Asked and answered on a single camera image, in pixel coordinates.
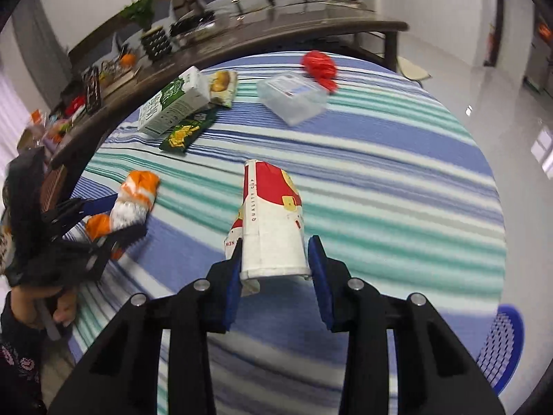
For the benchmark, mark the fruit bowl with dark contents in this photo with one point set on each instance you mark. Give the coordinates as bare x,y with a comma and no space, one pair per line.
192,28

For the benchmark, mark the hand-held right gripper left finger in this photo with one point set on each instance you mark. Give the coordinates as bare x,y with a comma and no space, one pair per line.
231,294

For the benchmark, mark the striped tablecloth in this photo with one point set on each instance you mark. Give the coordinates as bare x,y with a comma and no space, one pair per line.
367,190

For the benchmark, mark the yellow bread packet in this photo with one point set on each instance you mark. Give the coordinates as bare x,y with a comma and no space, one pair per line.
222,88

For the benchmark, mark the green white milk carton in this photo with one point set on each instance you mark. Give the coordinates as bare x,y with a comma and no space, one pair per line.
173,103

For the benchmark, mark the person's left hand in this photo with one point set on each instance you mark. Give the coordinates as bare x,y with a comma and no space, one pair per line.
65,307

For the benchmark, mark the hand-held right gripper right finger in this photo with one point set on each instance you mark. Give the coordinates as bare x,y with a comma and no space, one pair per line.
322,285

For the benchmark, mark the cream rolling stool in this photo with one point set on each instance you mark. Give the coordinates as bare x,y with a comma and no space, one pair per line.
412,69

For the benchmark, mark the green potted plant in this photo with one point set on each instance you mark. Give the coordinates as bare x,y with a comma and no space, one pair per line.
138,11

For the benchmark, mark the blue plastic basket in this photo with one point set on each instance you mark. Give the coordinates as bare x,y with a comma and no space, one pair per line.
503,346

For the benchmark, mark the orange white wrapper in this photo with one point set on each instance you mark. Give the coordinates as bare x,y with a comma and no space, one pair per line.
129,203

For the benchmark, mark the red plastic bag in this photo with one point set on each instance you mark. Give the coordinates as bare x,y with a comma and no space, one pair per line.
319,67

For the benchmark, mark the green snack packet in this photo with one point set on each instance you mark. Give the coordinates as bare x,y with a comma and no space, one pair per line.
185,134

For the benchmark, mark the red white paper cup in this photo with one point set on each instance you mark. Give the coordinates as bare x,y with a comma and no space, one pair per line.
272,224

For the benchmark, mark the clear plastic box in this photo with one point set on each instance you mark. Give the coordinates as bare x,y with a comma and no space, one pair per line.
291,95

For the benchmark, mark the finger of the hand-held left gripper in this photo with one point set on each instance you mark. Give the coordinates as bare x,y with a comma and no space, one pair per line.
129,232
99,205

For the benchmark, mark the orange fruit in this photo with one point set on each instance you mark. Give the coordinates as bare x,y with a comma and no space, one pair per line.
128,60

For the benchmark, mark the black studded plant pot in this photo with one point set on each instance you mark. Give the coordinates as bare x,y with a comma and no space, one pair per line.
155,42

